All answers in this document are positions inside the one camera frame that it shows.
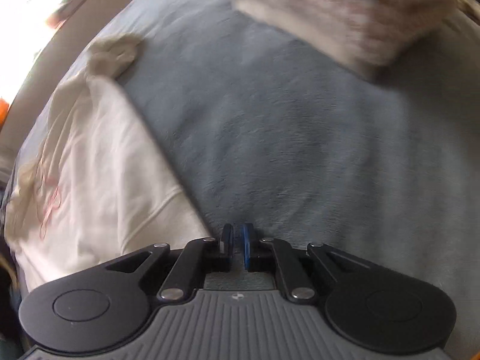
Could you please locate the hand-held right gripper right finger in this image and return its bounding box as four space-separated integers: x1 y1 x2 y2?
241 223 391 303

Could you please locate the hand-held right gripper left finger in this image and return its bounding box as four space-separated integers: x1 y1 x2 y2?
86 224 235 303

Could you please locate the white sweatshirt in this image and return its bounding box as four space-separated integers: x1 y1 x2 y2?
4 33 211 293

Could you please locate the grey bed blanket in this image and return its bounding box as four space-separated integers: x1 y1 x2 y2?
0 0 480 346

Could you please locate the window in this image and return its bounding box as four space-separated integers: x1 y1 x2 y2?
0 0 102 98

